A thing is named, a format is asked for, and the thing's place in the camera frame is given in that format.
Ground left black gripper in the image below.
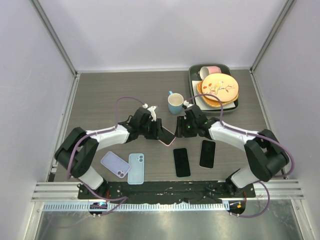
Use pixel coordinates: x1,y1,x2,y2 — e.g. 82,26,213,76
139,118,166,141

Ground pink phone case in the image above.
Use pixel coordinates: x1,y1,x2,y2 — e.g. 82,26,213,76
159,126,176,147

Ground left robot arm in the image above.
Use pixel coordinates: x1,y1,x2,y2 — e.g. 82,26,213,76
54,106,176,200

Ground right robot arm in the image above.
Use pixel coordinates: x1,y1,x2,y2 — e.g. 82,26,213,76
175,103,290,198

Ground black phone right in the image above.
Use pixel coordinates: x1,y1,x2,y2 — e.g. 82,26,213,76
199,140,216,169

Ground black phone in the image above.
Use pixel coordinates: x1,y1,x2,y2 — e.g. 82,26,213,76
173,148,191,178
199,140,216,169

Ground black phone middle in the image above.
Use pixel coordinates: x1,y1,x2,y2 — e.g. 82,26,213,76
173,148,191,178

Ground light blue phone case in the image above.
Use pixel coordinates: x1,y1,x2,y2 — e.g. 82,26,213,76
127,153,145,185

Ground purple phone case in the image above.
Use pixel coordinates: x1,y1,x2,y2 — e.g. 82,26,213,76
100,151,131,179

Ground blue mug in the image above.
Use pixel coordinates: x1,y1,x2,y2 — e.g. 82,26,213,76
167,91,184,115

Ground white square plate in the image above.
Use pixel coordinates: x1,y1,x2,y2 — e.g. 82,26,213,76
190,80,238,112

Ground woven yellow plate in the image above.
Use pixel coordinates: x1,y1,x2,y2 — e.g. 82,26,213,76
196,81,239,108

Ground dark green tray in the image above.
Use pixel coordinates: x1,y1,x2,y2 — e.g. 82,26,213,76
188,63,231,115

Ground pink cup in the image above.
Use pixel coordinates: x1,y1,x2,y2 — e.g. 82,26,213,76
199,66,222,80

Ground orange bird plate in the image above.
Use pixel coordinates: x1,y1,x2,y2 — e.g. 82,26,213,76
201,73,239,103

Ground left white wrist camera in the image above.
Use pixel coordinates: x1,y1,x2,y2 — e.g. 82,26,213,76
142,103,157,122

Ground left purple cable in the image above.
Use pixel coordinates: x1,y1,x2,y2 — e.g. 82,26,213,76
67,96,148,216

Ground purple cable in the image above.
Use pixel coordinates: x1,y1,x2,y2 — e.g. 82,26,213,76
187,93,296,219
67,96,148,216

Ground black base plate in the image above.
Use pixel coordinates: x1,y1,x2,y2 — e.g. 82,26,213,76
94,180,256,205

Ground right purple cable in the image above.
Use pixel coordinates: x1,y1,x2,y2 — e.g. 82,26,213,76
187,93,296,219

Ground white cable duct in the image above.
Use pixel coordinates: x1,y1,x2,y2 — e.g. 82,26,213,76
42,201,230,212

